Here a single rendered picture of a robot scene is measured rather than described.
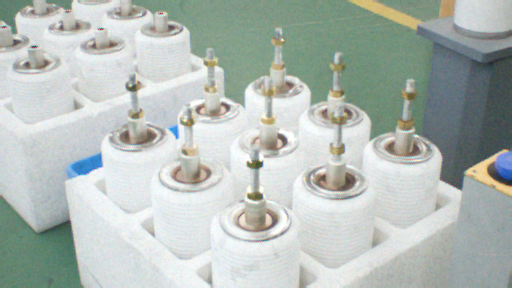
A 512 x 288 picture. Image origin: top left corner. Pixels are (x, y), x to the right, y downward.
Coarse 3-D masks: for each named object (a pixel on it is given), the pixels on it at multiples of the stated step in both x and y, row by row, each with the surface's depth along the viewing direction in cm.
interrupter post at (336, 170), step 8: (328, 160) 79; (344, 160) 79; (328, 168) 79; (336, 168) 79; (344, 168) 79; (328, 176) 80; (336, 176) 79; (344, 176) 80; (328, 184) 80; (336, 184) 80; (344, 184) 81
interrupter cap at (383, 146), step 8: (384, 136) 90; (392, 136) 90; (416, 136) 89; (376, 144) 88; (384, 144) 88; (392, 144) 88; (416, 144) 88; (424, 144) 88; (376, 152) 86; (384, 152) 86; (392, 152) 86; (416, 152) 86; (424, 152) 86; (432, 152) 86; (392, 160) 84; (400, 160) 84; (408, 160) 84; (416, 160) 84; (424, 160) 84
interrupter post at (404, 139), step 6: (396, 126) 86; (396, 132) 86; (402, 132) 85; (408, 132) 85; (396, 138) 86; (402, 138) 86; (408, 138) 85; (396, 144) 87; (402, 144) 86; (408, 144) 86; (396, 150) 87; (402, 150) 86; (408, 150) 86
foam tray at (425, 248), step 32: (96, 192) 92; (448, 192) 92; (96, 224) 90; (128, 224) 86; (384, 224) 86; (416, 224) 86; (448, 224) 86; (96, 256) 94; (128, 256) 85; (160, 256) 81; (384, 256) 80; (416, 256) 84; (448, 256) 89
